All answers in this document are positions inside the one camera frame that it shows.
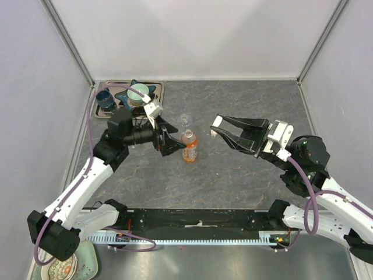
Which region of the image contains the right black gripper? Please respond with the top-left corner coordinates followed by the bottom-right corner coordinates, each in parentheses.
top-left (211, 111), bottom-right (295, 171)

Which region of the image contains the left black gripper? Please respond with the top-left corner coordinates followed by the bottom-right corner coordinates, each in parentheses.
top-left (124, 115), bottom-right (187, 156)

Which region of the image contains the orange drink bottle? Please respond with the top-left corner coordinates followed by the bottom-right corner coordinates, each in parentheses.
top-left (181, 129), bottom-right (198, 163)

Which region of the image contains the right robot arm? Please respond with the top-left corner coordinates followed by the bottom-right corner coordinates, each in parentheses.
top-left (210, 115), bottom-right (372, 264)

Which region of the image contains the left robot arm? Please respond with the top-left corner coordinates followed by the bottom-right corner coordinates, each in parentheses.
top-left (27, 108), bottom-right (186, 265)

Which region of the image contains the small clear empty bottle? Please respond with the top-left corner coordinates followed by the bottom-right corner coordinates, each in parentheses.
top-left (180, 114), bottom-right (192, 128)

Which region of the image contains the white ribbed bottle cap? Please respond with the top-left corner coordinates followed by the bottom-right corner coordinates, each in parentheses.
top-left (210, 129), bottom-right (219, 137)

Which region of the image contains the pale green bowl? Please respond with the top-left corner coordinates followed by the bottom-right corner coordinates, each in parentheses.
top-left (127, 83), bottom-right (149, 106)

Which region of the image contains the blue star-shaped dish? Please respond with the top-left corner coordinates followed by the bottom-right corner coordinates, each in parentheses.
top-left (114, 79), bottom-right (156, 110)

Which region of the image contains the steel tray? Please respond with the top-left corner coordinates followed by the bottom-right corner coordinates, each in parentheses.
top-left (93, 80), bottom-right (165, 119)

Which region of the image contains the dark blue cup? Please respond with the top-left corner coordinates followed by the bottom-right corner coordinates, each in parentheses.
top-left (96, 88), bottom-right (117, 111)

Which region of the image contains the green square plate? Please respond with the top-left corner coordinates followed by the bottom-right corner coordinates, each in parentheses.
top-left (29, 241), bottom-right (99, 280)

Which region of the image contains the patterned ceramic bowl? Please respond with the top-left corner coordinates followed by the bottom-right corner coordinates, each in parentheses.
top-left (41, 254), bottom-right (78, 280)

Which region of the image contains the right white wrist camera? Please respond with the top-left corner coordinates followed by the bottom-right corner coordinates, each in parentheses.
top-left (255, 120), bottom-right (294, 162)

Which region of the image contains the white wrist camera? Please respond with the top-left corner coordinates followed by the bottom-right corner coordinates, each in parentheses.
top-left (255, 120), bottom-right (294, 162)
top-left (142, 96), bottom-right (163, 129)

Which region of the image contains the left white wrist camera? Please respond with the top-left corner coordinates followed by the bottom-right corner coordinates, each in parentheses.
top-left (142, 96), bottom-right (163, 129)

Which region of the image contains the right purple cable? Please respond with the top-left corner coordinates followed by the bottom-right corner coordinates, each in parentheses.
top-left (263, 156), bottom-right (373, 253)

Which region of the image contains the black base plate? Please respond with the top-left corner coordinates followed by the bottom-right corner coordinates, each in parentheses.
top-left (114, 208), bottom-right (288, 238)

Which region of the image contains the slotted cable duct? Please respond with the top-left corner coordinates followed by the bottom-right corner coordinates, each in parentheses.
top-left (85, 231), bottom-right (291, 247)

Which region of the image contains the right aluminium frame post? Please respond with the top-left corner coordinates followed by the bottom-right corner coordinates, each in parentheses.
top-left (297, 0), bottom-right (350, 84)

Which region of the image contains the aluminium frame post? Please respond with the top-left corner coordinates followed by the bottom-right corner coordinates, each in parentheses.
top-left (297, 0), bottom-right (350, 84)
top-left (40, 0), bottom-right (96, 86)

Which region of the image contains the left aluminium frame post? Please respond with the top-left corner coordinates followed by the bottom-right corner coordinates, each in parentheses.
top-left (40, 0), bottom-right (96, 86)

